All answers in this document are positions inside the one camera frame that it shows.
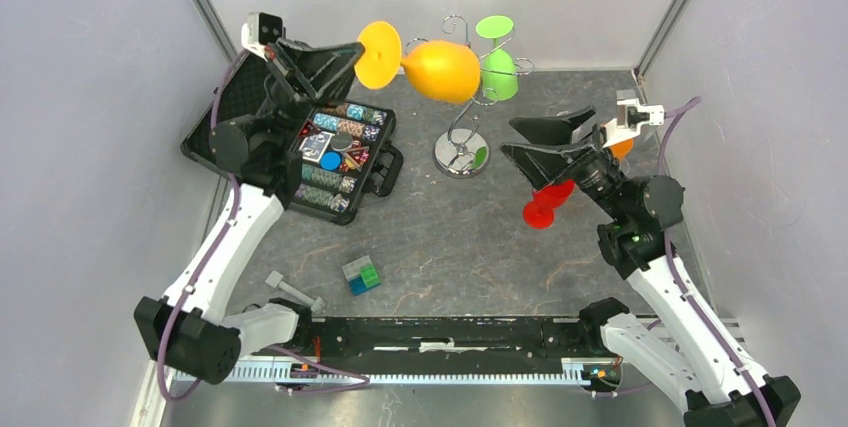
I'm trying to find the blue poker chip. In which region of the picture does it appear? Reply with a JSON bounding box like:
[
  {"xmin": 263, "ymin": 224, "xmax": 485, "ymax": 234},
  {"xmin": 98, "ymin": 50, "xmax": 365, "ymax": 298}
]
[{"xmin": 319, "ymin": 151, "xmax": 343, "ymax": 171}]

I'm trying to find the colourful block cube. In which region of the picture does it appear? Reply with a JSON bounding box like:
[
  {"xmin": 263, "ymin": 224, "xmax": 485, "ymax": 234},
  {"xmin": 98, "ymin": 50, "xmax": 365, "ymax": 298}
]
[{"xmin": 342, "ymin": 255, "xmax": 381, "ymax": 296}]

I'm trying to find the black poker chip case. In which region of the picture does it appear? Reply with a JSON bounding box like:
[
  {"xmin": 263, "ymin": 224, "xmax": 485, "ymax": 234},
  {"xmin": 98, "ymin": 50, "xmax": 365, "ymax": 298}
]
[{"xmin": 180, "ymin": 53, "xmax": 404, "ymax": 226}]

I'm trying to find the green wine glass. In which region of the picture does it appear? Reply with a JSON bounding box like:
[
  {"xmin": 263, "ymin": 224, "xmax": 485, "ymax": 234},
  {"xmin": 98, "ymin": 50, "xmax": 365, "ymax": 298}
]
[{"xmin": 475, "ymin": 15, "xmax": 518, "ymax": 102}]

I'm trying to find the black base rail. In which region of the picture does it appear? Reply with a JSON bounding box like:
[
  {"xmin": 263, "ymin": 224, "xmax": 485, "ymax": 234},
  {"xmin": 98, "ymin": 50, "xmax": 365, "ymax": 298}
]
[{"xmin": 148, "ymin": 315, "xmax": 750, "ymax": 389}]

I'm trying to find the chrome wine glass rack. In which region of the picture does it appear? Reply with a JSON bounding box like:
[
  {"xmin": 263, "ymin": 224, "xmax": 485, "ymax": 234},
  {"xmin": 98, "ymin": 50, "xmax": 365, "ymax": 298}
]
[{"xmin": 408, "ymin": 15, "xmax": 535, "ymax": 179}]

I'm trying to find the red wine glass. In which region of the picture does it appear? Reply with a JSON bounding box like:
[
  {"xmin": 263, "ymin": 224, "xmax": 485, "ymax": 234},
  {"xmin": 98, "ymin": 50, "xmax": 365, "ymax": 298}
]
[{"xmin": 522, "ymin": 180, "xmax": 576, "ymax": 230}]

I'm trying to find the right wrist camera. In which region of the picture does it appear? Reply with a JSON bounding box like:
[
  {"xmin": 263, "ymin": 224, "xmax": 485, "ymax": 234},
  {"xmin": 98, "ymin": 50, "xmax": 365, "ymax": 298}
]
[{"xmin": 602, "ymin": 89, "xmax": 666, "ymax": 148}]

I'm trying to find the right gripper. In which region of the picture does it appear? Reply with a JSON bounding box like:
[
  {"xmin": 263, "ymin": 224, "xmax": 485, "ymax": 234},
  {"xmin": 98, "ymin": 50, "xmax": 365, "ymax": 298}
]
[{"xmin": 500, "ymin": 104, "xmax": 628, "ymax": 222}]

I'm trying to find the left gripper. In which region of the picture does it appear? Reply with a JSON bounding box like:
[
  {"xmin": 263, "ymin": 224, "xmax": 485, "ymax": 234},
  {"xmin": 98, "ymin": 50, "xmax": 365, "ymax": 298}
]
[{"xmin": 258, "ymin": 37, "xmax": 369, "ymax": 155}]

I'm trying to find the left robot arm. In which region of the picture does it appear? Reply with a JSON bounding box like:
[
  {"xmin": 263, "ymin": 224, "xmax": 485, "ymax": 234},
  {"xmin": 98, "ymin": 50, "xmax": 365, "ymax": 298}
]
[{"xmin": 133, "ymin": 45, "xmax": 314, "ymax": 400}]

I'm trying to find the orange wine glass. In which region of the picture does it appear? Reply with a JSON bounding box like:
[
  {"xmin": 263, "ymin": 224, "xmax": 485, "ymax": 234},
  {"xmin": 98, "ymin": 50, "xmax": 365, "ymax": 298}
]
[{"xmin": 609, "ymin": 138, "xmax": 634, "ymax": 160}]

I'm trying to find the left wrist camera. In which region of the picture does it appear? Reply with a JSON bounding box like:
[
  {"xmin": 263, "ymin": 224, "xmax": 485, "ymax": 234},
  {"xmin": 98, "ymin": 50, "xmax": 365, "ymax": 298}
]
[{"xmin": 240, "ymin": 12, "xmax": 285, "ymax": 58}]

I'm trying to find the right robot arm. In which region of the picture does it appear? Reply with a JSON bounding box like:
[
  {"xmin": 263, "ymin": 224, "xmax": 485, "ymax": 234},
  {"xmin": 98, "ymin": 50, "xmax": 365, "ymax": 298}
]
[{"xmin": 500, "ymin": 107, "xmax": 801, "ymax": 426}]

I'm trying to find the yellow wine glass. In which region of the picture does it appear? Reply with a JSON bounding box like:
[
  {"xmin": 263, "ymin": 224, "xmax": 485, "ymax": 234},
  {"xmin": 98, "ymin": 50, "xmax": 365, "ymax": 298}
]
[{"xmin": 354, "ymin": 21, "xmax": 481, "ymax": 105}]

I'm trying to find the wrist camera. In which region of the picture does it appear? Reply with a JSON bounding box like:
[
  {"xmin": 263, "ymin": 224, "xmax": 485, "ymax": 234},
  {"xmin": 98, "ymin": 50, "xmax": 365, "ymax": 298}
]
[
  {"xmin": 240, "ymin": 12, "xmax": 285, "ymax": 58},
  {"xmin": 602, "ymin": 89, "xmax": 666, "ymax": 148}
]

